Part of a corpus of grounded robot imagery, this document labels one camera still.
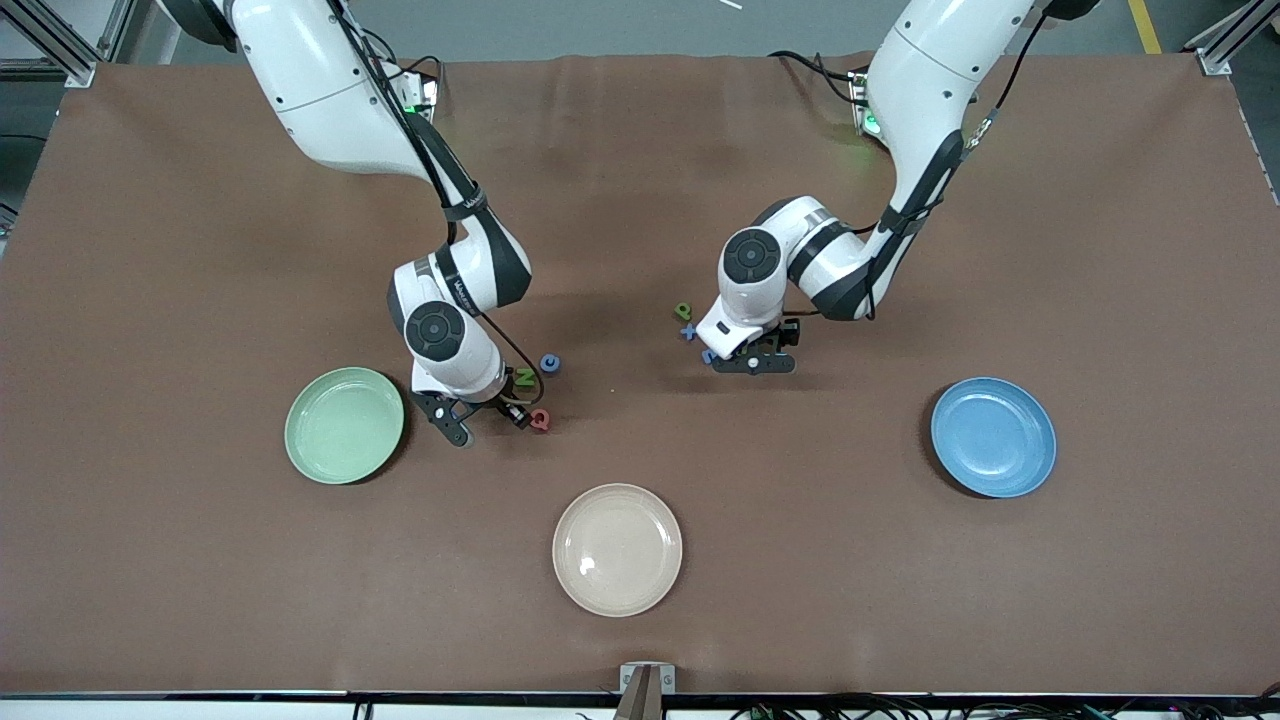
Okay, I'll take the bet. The beige plate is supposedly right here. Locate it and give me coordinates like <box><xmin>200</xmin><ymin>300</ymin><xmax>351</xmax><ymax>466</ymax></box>
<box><xmin>552</xmin><ymin>483</ymin><xmax>684</xmax><ymax>618</ymax></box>

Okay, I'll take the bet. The light green plate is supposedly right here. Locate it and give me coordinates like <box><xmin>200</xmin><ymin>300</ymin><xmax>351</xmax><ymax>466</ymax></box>
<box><xmin>284</xmin><ymin>366</ymin><xmax>406</xmax><ymax>486</ymax></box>

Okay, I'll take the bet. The brown table cover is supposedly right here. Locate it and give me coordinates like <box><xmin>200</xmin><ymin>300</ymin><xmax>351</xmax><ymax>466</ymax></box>
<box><xmin>0</xmin><ymin>52</ymin><xmax>1280</xmax><ymax>698</ymax></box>

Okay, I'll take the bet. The blue plate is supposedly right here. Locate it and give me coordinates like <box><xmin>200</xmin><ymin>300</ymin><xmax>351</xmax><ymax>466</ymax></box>
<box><xmin>930</xmin><ymin>376</ymin><xmax>1058</xmax><ymax>499</ymax></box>

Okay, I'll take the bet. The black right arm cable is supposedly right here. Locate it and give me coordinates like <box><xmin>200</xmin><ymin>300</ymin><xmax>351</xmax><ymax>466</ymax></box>
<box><xmin>300</xmin><ymin>0</ymin><xmax>547</xmax><ymax>409</ymax></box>

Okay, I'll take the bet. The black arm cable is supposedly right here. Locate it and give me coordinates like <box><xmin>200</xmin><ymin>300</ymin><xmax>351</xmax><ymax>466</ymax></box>
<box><xmin>300</xmin><ymin>0</ymin><xmax>547</xmax><ymax>409</ymax></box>
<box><xmin>800</xmin><ymin>0</ymin><xmax>1049</xmax><ymax>323</ymax></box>

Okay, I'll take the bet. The black base cable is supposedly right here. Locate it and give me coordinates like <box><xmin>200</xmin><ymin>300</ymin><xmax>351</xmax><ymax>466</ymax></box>
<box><xmin>360</xmin><ymin>30</ymin><xmax>447</xmax><ymax>83</ymax></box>
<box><xmin>768</xmin><ymin>50</ymin><xmax>863</xmax><ymax>106</ymax></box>

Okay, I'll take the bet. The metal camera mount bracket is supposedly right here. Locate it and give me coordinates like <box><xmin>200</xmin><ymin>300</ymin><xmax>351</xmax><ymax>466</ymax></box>
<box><xmin>615</xmin><ymin>662</ymin><xmax>677</xmax><ymax>720</ymax></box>

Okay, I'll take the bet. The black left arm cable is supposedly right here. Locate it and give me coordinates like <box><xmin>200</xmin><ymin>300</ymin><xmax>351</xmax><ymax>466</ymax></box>
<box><xmin>800</xmin><ymin>0</ymin><xmax>1049</xmax><ymax>323</ymax></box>

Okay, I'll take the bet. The aluminium frame profile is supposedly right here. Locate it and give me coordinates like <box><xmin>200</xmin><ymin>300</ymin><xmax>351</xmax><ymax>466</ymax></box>
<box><xmin>1185</xmin><ymin>0</ymin><xmax>1280</xmax><ymax>76</ymax></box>
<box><xmin>0</xmin><ymin>0</ymin><xmax>101</xmax><ymax>89</ymax></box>

